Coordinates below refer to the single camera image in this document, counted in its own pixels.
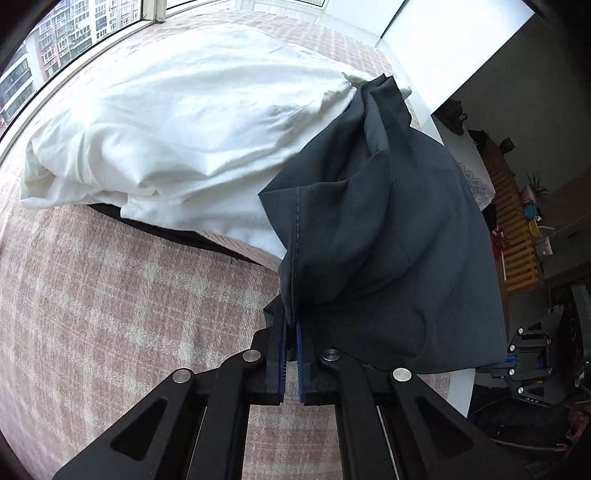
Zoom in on white garment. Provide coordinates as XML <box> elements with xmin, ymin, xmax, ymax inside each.
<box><xmin>18</xmin><ymin>23</ymin><xmax>414</xmax><ymax>259</ymax></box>

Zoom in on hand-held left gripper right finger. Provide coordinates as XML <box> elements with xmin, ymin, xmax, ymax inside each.
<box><xmin>295</xmin><ymin>320</ymin><xmax>532</xmax><ymax>480</ymax></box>

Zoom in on small potted plant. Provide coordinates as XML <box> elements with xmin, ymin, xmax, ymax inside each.
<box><xmin>521</xmin><ymin>170</ymin><xmax>550</xmax><ymax>204</ymax></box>

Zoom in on orange wooden slatted rack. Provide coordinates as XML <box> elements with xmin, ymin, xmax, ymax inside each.
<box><xmin>478</xmin><ymin>136</ymin><xmax>543</xmax><ymax>292</ymax></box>

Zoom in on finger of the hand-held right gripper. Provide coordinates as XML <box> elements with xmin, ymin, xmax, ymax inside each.
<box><xmin>505</xmin><ymin>325</ymin><xmax>555</xmax><ymax>364</ymax></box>
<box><xmin>480</xmin><ymin>362</ymin><xmax>555</xmax><ymax>398</ymax></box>

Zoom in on black bag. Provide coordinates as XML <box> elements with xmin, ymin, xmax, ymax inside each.
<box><xmin>443</xmin><ymin>98</ymin><xmax>471</xmax><ymax>136</ymax></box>

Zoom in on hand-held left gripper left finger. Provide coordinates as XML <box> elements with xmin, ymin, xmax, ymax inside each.
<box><xmin>53</xmin><ymin>314</ymin><xmax>288</xmax><ymax>480</ymax></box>

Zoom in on dark grey pants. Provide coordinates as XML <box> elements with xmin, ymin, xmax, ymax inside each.
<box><xmin>257</xmin><ymin>74</ymin><xmax>506</xmax><ymax>374</ymax></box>

